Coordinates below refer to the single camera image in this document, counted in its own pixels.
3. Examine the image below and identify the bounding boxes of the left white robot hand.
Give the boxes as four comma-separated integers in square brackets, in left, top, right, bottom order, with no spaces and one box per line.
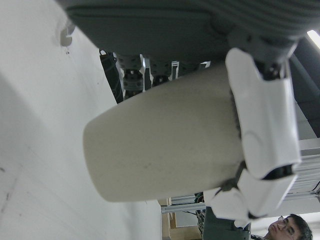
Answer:
[54,0,320,227]

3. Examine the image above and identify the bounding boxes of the paper cup brown inside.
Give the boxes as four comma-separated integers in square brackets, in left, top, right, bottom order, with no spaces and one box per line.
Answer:
[82,63,247,203]

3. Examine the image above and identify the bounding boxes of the ceiling light panel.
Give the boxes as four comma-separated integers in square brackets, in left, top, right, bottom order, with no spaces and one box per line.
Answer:
[306,28,320,49]

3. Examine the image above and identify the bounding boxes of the wooden board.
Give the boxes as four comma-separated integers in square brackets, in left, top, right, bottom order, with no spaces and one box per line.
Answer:
[161,197,177,240]

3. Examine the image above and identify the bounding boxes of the person with glasses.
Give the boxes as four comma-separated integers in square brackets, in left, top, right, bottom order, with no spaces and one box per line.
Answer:
[267,213,313,240]

